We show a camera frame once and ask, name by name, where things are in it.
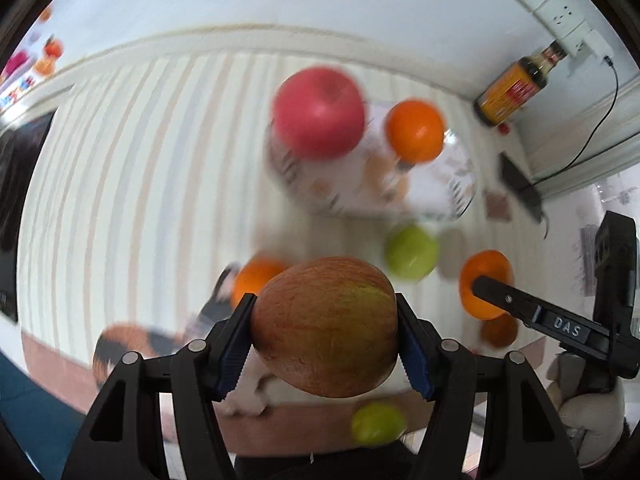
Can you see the flat black device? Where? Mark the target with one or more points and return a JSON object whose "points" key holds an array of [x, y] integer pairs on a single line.
{"points": [[521, 186]]}

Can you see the small green lime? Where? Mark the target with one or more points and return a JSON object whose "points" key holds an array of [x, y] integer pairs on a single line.
{"points": [[378, 423]]}

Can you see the dark bottle with orange label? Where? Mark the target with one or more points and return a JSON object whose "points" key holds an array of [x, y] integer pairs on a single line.
{"points": [[515, 87]]}

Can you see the orange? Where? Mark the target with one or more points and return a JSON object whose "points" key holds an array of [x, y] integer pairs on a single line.
{"points": [[416, 131], [482, 285], [255, 280]]}

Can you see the white charger plug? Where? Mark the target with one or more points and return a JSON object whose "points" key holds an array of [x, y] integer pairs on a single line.
{"points": [[592, 45]]}

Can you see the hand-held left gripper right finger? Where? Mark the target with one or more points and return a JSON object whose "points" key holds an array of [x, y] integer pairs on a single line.
{"points": [[413, 360]]}

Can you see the colourful wall poster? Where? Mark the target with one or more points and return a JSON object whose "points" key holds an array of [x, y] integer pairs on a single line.
{"points": [[35, 60]]}

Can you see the person's right hand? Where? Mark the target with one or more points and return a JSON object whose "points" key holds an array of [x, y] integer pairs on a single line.
{"points": [[592, 417]]}

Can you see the striped tablecloth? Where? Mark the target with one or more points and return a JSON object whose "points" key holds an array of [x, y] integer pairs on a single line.
{"points": [[150, 185]]}

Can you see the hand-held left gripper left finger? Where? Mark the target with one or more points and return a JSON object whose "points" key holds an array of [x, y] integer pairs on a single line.
{"points": [[235, 360]]}

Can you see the red apple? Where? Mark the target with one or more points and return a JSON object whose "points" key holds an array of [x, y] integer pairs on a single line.
{"points": [[320, 112]]}

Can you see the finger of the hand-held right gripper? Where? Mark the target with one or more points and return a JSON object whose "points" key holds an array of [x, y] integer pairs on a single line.
{"points": [[545, 319]]}

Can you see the green apple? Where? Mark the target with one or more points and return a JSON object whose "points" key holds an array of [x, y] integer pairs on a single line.
{"points": [[411, 252]]}

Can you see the reddish-brown apple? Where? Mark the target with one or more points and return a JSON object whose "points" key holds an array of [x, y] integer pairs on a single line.
{"points": [[325, 327]]}

